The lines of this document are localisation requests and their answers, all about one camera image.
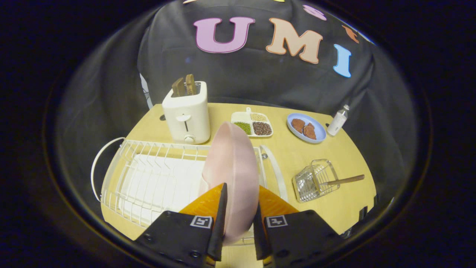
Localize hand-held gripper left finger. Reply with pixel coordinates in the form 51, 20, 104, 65
135, 182, 228, 267

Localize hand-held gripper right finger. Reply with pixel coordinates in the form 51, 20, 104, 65
253, 185, 341, 268

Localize pink plate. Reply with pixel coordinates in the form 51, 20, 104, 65
201, 121, 260, 246

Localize white wire dish rack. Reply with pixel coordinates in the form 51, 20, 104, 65
91, 137, 288, 246

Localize clear wire basket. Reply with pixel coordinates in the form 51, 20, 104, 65
292, 159, 340, 203

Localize wooden spoon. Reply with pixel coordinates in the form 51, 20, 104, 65
321, 174, 366, 186

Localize blue plate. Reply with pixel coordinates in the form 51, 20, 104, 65
286, 113, 327, 144

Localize white divided tray with beans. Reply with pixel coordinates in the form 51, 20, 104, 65
231, 107, 274, 138

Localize white toaster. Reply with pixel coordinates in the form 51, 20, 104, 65
162, 81, 211, 145

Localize small white bottle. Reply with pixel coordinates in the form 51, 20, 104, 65
327, 104, 350, 136

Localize black backdrop cloth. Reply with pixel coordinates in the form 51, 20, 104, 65
56, 0, 421, 209

